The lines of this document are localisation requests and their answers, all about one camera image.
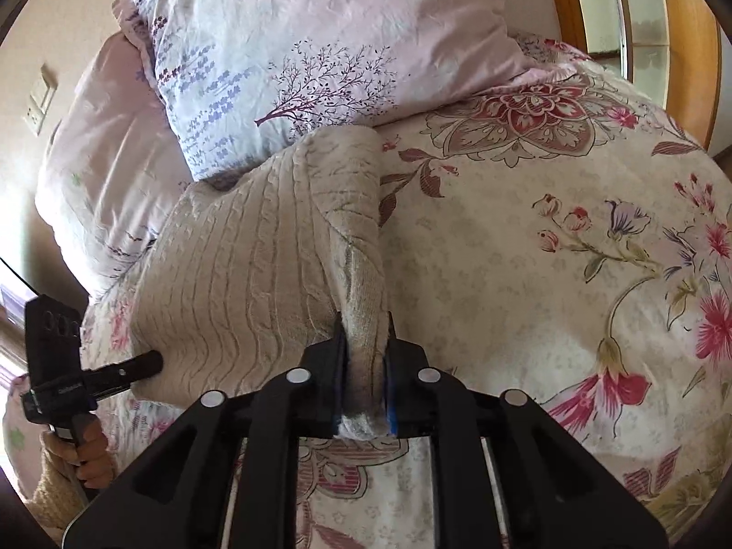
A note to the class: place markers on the pink cloth with green flower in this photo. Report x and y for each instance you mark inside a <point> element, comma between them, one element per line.
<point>17,440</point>

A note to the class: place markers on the frosted glass headboard panel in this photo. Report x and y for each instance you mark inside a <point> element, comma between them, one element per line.
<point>643,5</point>

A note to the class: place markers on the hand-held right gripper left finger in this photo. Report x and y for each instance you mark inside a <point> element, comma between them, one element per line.
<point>326,389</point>

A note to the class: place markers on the floral bed sheet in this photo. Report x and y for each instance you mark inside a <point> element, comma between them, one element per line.
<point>514,297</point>

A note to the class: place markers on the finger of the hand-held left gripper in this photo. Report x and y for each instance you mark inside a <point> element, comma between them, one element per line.
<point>137,370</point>

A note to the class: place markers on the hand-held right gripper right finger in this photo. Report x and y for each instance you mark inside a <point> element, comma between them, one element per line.
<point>392,409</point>

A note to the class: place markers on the tree print pillow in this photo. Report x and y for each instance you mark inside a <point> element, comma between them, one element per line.
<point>297,51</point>

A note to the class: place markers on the person's left hand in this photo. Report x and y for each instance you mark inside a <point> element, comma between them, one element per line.
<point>94,457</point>

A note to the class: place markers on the person's left forearm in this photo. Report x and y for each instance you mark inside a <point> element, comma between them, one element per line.
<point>51,494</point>

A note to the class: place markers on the wooden headboard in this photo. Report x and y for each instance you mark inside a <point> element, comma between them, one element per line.
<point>695,40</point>

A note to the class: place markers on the pink floral pillow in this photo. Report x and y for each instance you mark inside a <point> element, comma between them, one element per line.
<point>103,171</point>

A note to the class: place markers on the wall switch plate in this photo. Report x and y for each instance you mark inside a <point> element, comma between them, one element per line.
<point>39,103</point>

